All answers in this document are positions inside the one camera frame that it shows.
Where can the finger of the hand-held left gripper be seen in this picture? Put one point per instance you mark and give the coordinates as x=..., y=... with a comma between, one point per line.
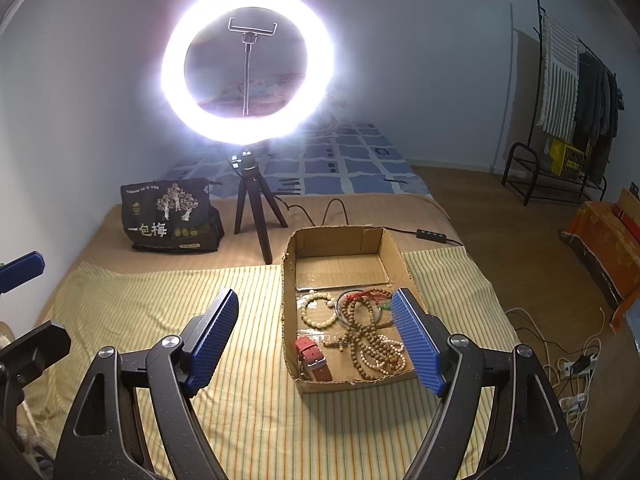
x=35, y=347
x=22, y=270

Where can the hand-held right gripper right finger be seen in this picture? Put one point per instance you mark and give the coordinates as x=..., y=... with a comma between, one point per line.
x=417, y=340

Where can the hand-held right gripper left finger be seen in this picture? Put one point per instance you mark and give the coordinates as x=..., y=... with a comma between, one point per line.
x=215, y=340

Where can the thin blue bangle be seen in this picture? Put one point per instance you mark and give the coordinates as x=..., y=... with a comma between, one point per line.
x=340, y=310

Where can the cardboard box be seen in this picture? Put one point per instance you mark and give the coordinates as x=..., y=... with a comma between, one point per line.
x=340, y=245

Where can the striped cloth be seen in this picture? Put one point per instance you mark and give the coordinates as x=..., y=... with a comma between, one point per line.
x=150, y=285

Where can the tan bedsheet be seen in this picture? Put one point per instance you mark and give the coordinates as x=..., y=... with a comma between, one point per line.
x=400, y=210

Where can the black printed snack bag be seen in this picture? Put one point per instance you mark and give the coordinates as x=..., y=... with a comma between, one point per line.
x=150, y=220

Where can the black tripod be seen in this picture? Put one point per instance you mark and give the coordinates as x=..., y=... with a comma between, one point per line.
x=252, y=185

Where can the blue patterned blanket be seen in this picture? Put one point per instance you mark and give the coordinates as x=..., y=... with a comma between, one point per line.
x=350, y=160

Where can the orange cloth covered box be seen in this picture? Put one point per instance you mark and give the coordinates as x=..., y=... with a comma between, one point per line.
x=600, y=230

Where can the black metal clothes rack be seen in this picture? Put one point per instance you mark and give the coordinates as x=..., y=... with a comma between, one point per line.
x=522, y=144

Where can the yellow crate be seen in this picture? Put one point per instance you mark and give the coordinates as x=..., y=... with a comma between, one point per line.
x=567, y=157

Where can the red box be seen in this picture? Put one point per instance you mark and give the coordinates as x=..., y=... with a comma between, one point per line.
x=627, y=220

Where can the dark hanging clothes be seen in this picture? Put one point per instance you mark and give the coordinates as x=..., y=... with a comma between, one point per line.
x=595, y=100

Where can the striped towel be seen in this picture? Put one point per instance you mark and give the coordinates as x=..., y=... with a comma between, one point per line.
x=557, y=75

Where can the phone holder on gooseneck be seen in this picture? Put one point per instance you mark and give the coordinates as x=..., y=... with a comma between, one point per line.
x=247, y=37

